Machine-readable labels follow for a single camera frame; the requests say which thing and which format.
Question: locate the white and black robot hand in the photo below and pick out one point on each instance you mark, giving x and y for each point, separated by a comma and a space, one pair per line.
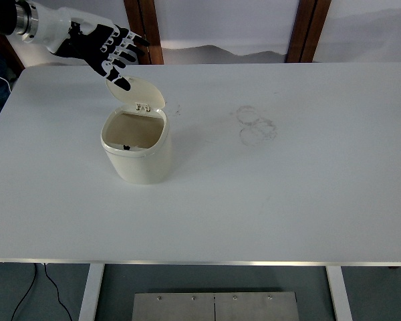
87, 43

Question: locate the cream plastic lidded trash bin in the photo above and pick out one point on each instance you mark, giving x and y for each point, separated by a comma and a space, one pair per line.
137, 164

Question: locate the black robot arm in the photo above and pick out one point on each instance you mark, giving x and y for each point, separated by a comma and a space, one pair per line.
6, 16

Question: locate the landscape print screen panel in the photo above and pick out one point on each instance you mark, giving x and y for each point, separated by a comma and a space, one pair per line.
93, 6
227, 26
371, 30

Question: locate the white table leg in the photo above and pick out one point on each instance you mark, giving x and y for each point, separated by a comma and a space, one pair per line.
339, 294
91, 294

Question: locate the grey metal plate with screws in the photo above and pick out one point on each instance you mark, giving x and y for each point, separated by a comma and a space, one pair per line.
187, 307

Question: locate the brown wooden screen frame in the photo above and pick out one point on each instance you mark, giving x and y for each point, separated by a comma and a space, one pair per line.
10, 53
135, 16
155, 47
299, 33
315, 30

